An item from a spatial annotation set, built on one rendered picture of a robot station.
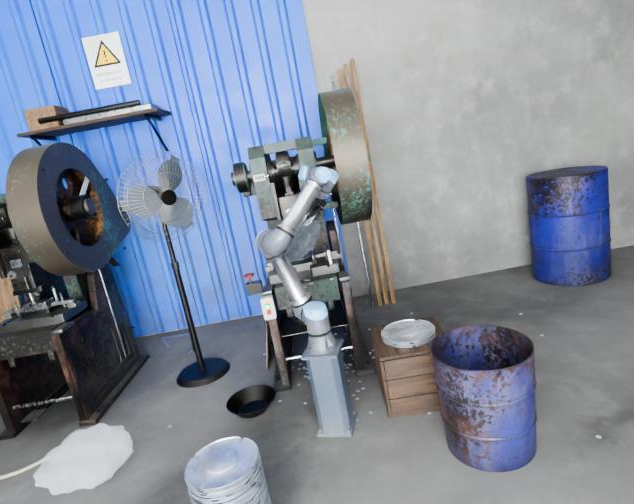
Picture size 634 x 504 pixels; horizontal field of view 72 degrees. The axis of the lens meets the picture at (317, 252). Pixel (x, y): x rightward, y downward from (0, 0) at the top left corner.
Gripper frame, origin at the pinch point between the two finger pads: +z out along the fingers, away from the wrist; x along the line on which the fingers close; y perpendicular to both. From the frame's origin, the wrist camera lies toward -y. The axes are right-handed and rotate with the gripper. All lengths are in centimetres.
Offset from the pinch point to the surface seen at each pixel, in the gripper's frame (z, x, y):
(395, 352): 15, 82, 8
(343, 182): -25.0, 0.2, -16.6
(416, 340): 8, 86, -2
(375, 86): -33, -81, -172
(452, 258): 56, 62, -202
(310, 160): -15.4, -29.9, -28.0
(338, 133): -44, -18, -18
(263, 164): -1.7, -47.6, -10.7
